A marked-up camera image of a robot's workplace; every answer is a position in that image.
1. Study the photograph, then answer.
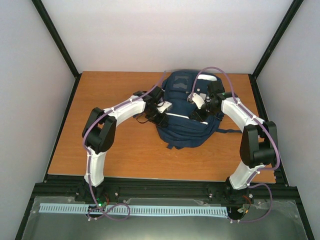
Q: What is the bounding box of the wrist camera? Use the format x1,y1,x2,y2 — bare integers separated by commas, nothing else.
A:
156,101,172,114
187,92,205,110

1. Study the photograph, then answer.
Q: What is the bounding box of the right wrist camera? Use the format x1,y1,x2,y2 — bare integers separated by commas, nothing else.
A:
187,92,205,110

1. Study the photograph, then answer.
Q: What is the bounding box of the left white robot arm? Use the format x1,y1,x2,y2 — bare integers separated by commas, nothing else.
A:
82,86,172,202

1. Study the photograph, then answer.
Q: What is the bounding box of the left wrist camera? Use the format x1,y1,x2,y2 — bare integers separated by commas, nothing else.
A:
156,101,172,114

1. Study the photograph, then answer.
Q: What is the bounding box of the clear acrylic front plate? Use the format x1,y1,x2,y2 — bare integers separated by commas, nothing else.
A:
22,197,307,240

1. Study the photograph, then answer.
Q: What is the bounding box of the navy blue backpack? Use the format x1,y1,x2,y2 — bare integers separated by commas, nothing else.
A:
156,69,241,150

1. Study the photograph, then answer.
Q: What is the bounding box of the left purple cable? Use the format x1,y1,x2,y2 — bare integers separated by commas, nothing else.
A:
82,70,168,222

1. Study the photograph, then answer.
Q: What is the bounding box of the light blue cable duct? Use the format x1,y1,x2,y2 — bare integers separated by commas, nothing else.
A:
38,203,228,218

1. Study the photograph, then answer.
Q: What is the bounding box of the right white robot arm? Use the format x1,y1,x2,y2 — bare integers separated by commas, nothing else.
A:
187,81,280,198

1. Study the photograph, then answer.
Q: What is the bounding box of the purple cable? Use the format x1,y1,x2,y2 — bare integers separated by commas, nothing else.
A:
82,70,168,222
189,66,282,224

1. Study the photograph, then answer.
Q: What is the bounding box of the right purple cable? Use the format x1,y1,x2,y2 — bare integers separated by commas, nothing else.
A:
189,66,282,224

